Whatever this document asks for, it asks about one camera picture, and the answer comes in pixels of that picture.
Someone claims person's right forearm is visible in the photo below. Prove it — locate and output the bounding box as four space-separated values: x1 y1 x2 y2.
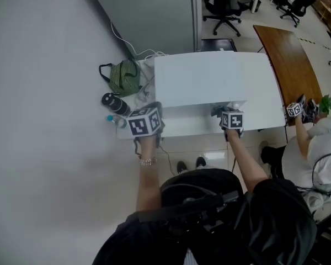
226 128 269 193

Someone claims white box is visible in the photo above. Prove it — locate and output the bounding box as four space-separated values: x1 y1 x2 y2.
153 51 248 119

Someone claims person's black shirt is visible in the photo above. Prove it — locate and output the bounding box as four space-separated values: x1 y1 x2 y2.
92 167 318 265

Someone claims green plant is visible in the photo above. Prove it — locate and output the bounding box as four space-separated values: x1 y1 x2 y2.
318 93 331 119

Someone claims gold wrist watch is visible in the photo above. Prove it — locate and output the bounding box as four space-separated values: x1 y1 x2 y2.
138 156 158 167

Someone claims person's left forearm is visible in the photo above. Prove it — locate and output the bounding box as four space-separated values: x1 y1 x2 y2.
135 135 163 213

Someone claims brown wooden table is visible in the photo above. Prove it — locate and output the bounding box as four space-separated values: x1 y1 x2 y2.
252 24 324 127

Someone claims clear bottle with blue cap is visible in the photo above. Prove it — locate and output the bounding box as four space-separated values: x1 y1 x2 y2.
105 114 128 129

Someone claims black stool seat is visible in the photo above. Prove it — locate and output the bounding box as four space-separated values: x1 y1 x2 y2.
201 38 238 53

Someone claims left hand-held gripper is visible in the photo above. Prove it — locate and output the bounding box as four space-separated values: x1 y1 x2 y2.
126 101 166 156

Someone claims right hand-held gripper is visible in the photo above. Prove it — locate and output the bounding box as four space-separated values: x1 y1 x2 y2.
220 109 245 142

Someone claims black chest harness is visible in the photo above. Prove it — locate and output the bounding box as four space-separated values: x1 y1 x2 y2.
137 183 241 232

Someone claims green striped bag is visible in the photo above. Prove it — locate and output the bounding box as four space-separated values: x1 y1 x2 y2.
98 59 142 98

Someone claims white cable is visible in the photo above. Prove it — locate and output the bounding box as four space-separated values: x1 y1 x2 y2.
110 20 167 58

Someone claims grey metal cabinet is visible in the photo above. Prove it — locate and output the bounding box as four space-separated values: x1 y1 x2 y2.
88 0 203 58

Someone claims black water bottle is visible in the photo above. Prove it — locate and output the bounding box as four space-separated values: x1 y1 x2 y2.
100 92 131 116

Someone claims black power cable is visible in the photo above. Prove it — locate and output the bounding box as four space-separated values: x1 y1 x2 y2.
158 144 177 177

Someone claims black waste bin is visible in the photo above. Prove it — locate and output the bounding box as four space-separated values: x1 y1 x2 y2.
249 0 263 13

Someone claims grey wiping cloth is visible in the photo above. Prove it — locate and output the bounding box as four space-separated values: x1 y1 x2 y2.
210 103 231 119

